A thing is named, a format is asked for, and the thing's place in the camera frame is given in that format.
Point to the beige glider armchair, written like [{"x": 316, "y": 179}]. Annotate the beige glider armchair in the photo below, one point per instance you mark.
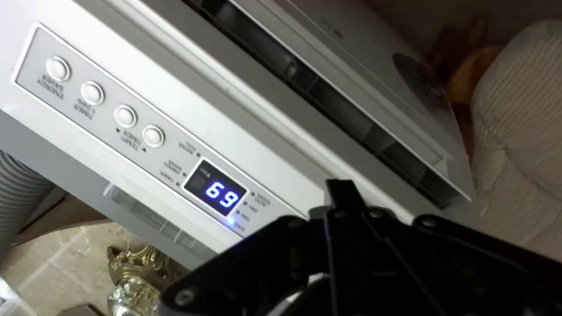
[{"x": 520, "y": 146}]

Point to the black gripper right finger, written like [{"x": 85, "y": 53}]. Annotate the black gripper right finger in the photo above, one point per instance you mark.
[{"x": 439, "y": 269}]

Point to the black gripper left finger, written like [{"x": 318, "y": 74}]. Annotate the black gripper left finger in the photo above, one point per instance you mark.
[{"x": 264, "y": 263}]

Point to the white portable air cooler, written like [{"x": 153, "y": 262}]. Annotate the white portable air cooler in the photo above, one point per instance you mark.
[{"x": 176, "y": 88}]

